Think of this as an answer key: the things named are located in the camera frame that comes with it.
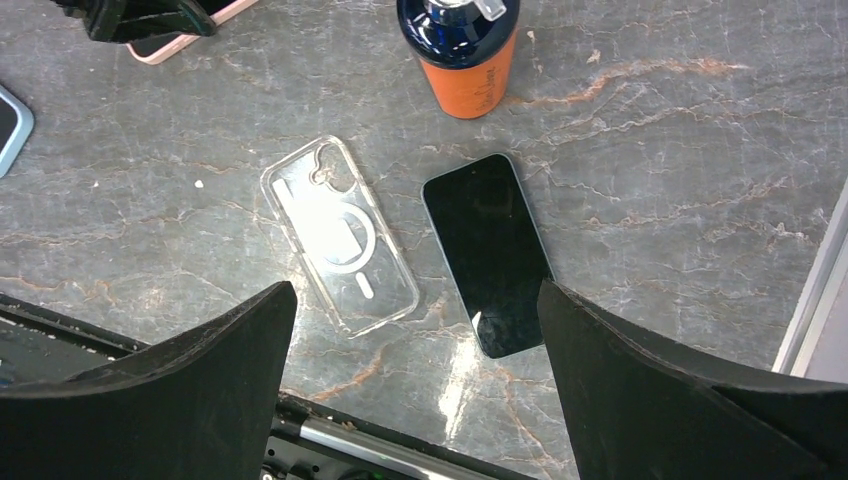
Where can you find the clear phone case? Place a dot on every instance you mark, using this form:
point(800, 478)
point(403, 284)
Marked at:
point(335, 226)

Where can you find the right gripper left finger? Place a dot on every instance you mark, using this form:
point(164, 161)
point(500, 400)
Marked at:
point(196, 406)

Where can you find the aluminium frame rail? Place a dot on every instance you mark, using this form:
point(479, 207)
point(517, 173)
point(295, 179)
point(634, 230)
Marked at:
point(815, 343)

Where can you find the orange bottle blue cap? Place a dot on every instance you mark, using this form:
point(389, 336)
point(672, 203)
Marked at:
point(465, 49)

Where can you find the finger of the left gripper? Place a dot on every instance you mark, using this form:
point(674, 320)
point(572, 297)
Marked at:
point(125, 21)

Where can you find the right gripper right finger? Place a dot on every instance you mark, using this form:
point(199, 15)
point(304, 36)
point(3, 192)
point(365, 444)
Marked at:
point(639, 405)

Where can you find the phone in pink case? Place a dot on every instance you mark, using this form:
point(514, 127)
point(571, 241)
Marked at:
point(155, 50)

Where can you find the black phone teal edge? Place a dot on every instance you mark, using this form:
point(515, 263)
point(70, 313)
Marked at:
point(493, 251)

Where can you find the phone in blue case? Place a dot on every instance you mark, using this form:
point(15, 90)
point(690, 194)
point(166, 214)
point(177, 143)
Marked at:
point(17, 123)

